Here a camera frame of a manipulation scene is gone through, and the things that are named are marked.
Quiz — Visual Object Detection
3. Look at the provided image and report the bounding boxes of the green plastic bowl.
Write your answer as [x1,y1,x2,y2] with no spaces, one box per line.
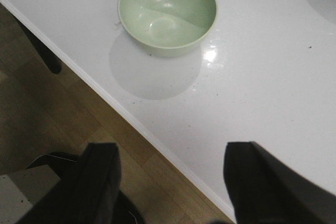
[118,0,218,57]

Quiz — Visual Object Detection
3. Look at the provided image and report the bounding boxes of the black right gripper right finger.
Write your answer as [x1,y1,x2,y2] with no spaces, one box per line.
[223,142,335,223]

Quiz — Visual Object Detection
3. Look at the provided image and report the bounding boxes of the black table leg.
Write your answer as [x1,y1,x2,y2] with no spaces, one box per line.
[16,18,62,74]

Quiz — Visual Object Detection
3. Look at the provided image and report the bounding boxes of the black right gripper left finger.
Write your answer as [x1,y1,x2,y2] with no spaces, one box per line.
[18,143,121,223]

